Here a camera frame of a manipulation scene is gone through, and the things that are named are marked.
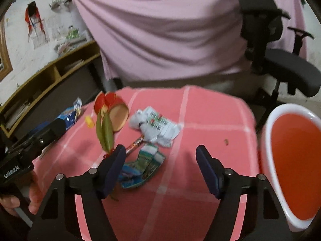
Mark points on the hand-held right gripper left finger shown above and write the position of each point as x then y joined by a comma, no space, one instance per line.
116,170

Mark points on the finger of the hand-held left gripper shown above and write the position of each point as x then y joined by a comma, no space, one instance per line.
54,129

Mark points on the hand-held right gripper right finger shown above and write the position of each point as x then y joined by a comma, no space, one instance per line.
208,170

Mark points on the green and blue packet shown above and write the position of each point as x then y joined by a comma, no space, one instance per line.
145,163

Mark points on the red paper cup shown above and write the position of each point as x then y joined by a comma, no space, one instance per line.
112,100

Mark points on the red basin with white rim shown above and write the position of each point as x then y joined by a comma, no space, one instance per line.
296,155

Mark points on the person's left hand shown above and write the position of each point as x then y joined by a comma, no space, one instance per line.
35,195

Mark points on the blue cartoon book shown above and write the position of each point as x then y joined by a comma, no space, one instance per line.
69,118

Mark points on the orange striped stick wrapper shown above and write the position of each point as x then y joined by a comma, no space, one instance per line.
134,144

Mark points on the small white blue wrapper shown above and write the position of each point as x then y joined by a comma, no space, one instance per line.
77,103

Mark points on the green leaf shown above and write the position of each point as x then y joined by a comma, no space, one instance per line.
109,135
100,126

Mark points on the small yellow scrap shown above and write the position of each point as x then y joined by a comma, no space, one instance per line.
89,121

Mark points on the pink checkered tablecloth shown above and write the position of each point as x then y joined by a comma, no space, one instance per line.
200,120

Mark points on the white printed crumpled wrapper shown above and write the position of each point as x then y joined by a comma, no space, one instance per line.
155,123

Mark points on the stack of white papers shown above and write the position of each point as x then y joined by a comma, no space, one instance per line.
74,65

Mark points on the black office chair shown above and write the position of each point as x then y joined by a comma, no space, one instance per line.
288,72

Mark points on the pink curtain cloth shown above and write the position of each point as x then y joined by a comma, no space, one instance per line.
163,30

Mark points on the wooden wall shelf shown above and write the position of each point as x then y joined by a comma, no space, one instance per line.
54,70

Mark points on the wooden picture frame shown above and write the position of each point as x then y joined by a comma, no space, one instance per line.
6,62

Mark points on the red tasselled wall ornament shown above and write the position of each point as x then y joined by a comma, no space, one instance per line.
31,12

